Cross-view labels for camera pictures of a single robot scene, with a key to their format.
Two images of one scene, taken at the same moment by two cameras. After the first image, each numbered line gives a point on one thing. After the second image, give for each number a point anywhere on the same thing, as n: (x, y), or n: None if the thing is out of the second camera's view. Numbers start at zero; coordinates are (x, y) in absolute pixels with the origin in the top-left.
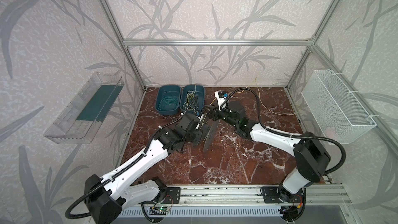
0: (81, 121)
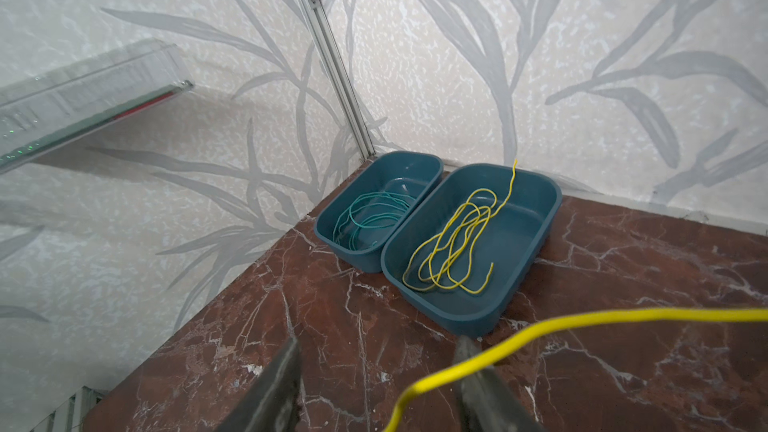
0: (41, 108)
